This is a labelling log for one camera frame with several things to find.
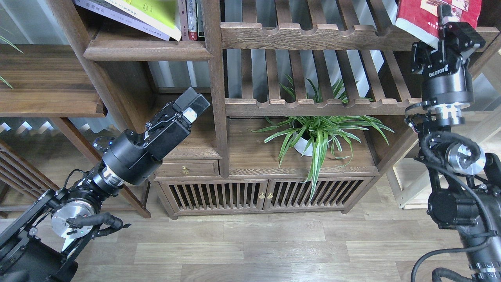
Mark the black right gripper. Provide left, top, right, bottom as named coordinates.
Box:
left=411, top=4, right=485, bottom=110

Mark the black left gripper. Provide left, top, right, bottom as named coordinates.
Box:
left=102, top=88, right=211, bottom=186

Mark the red cover book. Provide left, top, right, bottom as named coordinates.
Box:
left=395, top=0, right=482, bottom=49

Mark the yellow cover book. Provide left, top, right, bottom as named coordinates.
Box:
left=107, top=0, right=182, bottom=41

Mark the white lavender book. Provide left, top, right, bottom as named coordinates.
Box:
left=73, top=0, right=170, bottom=41

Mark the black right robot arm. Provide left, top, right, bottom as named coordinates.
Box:
left=405, top=4, right=501, bottom=282

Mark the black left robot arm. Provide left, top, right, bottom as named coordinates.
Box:
left=0, top=88, right=211, bottom=282

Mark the light wooden shelf unit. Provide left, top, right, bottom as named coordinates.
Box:
left=386, top=51, right=501, bottom=209

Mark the red white upright book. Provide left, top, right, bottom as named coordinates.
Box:
left=186, top=0, right=198, bottom=41

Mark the dark green upright book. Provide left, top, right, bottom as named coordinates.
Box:
left=196, top=0, right=205, bottom=41

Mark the dark wooden bookshelf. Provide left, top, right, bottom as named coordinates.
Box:
left=47, top=0, right=421, bottom=219

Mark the white plant pot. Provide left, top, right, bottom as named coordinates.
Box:
left=291, top=120, right=333, bottom=156

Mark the green spider plant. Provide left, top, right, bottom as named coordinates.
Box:
left=247, top=74, right=395, bottom=202

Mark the dark slatted wooden rack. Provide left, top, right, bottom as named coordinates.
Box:
left=0, top=139, right=90, bottom=219

